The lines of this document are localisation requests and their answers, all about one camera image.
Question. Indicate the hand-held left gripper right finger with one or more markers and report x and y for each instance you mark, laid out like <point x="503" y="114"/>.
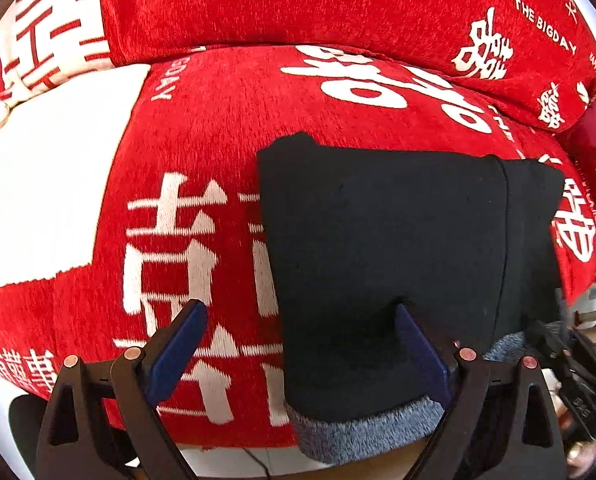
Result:
<point x="422" y="355"/>

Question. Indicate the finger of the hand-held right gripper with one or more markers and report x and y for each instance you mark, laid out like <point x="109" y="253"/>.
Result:
<point x="580" y="347"/>
<point x="542" y="340"/>

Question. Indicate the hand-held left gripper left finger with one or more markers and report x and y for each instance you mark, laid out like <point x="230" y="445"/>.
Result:
<point x="178" y="355"/>

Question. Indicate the black lined patterned garment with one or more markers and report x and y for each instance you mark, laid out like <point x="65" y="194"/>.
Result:
<point x="372" y="432"/>

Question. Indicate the black pants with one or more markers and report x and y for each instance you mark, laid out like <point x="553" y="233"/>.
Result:
<point x="387" y="260"/>

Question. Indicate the red printed blanket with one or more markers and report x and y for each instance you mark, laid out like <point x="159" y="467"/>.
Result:
<point x="188" y="160"/>

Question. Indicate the red pillow with large print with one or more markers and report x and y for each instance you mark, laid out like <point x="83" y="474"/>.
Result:
<point x="48" y="35"/>

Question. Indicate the red printed quilt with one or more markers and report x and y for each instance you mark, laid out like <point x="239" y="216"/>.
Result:
<point x="328" y="5"/>

